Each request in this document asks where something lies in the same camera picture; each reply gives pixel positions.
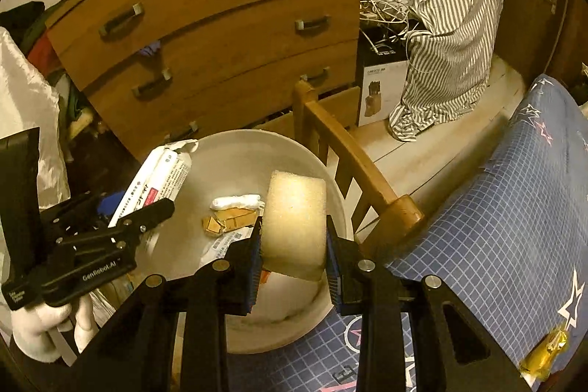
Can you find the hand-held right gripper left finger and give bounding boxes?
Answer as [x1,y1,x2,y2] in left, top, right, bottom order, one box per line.
[69,215,266,392]

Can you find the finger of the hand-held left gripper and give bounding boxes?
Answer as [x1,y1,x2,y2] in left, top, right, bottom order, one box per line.
[105,198,176,242]
[39,191,126,239]

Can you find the light wooden chair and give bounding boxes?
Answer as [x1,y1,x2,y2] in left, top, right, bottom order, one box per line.
[293,80,426,258]

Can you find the white wrapper with dark print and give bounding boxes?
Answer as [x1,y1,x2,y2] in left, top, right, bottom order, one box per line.
[200,229,251,267]

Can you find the striped cloth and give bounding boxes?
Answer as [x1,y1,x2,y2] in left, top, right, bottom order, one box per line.
[390,0,511,144]

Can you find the blue checked star blanket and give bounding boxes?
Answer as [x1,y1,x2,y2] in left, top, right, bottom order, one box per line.
[227,73,588,392]

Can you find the white satin cloth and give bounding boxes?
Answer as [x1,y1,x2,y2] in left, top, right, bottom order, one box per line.
[0,27,71,210]

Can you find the wooden chest of drawers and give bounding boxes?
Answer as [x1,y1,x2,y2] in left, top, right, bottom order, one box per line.
[45,0,365,166]

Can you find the person's left hand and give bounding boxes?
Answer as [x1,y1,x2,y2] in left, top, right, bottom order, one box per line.
[10,295,100,364]

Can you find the white printed packet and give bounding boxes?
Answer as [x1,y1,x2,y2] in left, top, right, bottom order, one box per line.
[108,139,200,233]

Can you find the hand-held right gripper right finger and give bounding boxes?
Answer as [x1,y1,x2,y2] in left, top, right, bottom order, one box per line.
[325,215,534,392]

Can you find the brown cardboard piece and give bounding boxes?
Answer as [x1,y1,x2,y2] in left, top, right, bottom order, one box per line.
[201,211,259,237]

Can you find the white plastic bucket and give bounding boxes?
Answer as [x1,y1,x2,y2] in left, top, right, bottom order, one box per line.
[108,129,355,355]

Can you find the yellow wrapper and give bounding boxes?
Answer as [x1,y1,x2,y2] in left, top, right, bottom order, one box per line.
[519,327,571,384]

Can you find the beige sponge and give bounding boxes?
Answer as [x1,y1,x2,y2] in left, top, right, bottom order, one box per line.
[261,170,328,282]

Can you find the black and white box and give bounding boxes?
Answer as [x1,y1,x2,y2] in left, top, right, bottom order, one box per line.
[356,29,410,127]

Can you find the tangle of white cables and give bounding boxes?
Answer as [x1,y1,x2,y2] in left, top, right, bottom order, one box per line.
[358,0,431,54]

